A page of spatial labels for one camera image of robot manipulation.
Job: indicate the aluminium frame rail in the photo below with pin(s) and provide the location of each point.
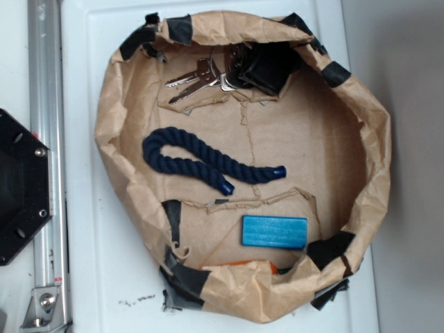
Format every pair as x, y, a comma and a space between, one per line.
47, 122

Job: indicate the blue wooden block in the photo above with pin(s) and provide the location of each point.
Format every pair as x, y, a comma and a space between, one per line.
274, 232

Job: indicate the brown paper bag container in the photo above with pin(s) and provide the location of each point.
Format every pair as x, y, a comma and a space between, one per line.
325, 127

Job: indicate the silver key lower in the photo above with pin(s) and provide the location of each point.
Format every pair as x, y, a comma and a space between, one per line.
192, 89

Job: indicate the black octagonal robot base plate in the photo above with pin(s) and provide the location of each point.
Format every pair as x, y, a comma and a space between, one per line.
25, 190

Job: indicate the metal corner bracket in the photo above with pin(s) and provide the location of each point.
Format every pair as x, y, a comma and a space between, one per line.
45, 311

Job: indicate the silver key upper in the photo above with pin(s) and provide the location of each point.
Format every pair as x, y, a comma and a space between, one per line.
202, 70

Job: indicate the orange object under bag rim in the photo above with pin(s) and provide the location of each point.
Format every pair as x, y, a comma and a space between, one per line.
274, 269

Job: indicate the silver key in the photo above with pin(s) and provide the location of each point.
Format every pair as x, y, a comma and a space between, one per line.
202, 70
192, 89

